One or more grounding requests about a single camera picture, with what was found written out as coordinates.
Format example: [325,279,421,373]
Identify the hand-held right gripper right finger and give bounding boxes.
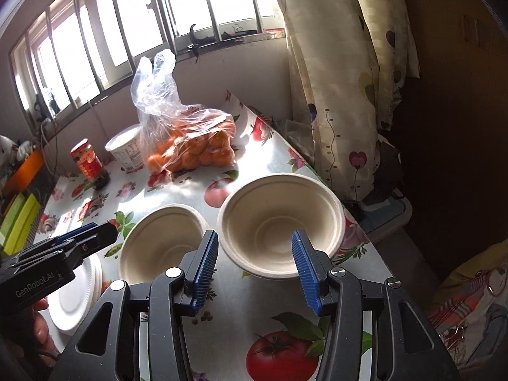
[291,229,463,381]

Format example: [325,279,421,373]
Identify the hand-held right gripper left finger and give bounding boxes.
[56,229,220,381]

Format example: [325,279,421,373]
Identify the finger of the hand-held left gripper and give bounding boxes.
[59,222,118,264]
[50,223,100,247]

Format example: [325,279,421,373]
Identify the small white paper plate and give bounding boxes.
[57,260,100,322]

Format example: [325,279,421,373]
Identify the beige paper bowl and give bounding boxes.
[217,173,347,279]
[118,204,207,286]

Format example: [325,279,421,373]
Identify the large white paper plate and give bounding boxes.
[48,254,104,332]

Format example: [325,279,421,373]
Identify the person's left hand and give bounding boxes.
[32,297,61,360]

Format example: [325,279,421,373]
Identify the yellow-green cardboard box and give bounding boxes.
[0,192,42,257]

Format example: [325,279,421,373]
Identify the floral vegetable print tablecloth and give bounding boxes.
[40,89,398,381]

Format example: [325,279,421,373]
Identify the red label sauce jar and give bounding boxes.
[70,138,110,190]

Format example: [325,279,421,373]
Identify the orange container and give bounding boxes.
[2,149,45,196]

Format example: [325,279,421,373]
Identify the white plastic tub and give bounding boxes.
[105,124,144,173]

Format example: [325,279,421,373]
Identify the plastic bag of oranges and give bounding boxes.
[131,50,237,175]

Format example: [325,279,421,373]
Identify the dark cloth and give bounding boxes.
[345,135,409,215]

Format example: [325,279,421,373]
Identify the patterned yellow blanket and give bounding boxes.
[429,242,508,374]

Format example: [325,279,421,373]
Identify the patterned cream curtain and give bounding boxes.
[264,0,421,203]

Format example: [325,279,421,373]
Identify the black window latch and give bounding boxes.
[186,24,207,63]

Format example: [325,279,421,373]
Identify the white cable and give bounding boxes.
[88,101,110,144]

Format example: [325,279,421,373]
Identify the metal window frame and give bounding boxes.
[8,0,286,124]

